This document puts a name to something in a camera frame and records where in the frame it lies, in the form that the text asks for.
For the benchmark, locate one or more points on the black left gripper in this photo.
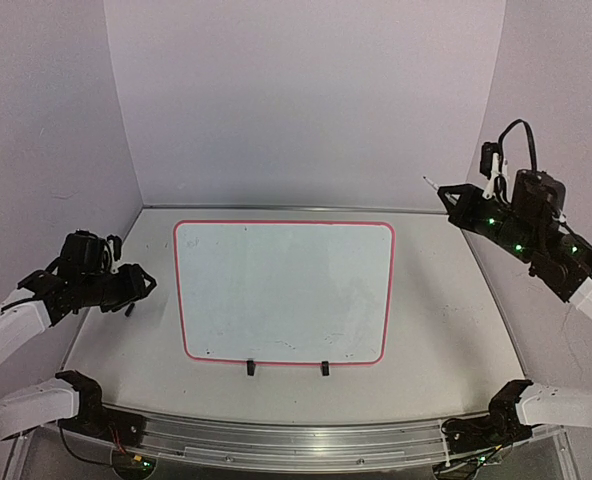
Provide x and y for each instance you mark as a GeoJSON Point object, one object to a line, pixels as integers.
{"type": "Point", "coordinates": [133, 286]}

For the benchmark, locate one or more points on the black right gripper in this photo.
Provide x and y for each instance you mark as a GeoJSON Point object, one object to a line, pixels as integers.
{"type": "Point", "coordinates": [471, 208]}

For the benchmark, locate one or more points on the white marker pen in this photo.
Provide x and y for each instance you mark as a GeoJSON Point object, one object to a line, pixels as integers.
{"type": "Point", "coordinates": [431, 183]}

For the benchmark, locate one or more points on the pink framed whiteboard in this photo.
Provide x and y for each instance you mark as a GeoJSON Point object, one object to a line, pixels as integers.
{"type": "Point", "coordinates": [284, 292]}

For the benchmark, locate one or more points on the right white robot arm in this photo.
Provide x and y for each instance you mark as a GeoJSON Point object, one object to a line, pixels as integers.
{"type": "Point", "coordinates": [531, 229]}

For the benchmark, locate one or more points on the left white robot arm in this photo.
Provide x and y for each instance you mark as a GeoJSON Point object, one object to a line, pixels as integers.
{"type": "Point", "coordinates": [86, 274]}

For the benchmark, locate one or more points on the left black board clip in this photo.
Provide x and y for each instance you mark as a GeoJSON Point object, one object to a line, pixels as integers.
{"type": "Point", "coordinates": [250, 367]}

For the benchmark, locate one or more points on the black board clip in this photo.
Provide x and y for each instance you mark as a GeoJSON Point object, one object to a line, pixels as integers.
{"type": "Point", "coordinates": [250, 367]}
{"type": "Point", "coordinates": [325, 368]}

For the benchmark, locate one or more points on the right black board clip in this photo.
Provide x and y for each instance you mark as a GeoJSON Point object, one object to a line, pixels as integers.
{"type": "Point", "coordinates": [325, 368]}

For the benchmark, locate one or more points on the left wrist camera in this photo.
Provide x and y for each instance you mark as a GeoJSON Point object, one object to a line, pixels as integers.
{"type": "Point", "coordinates": [112, 252]}

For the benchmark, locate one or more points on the aluminium front rail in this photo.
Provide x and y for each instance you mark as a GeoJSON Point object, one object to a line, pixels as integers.
{"type": "Point", "coordinates": [318, 449]}

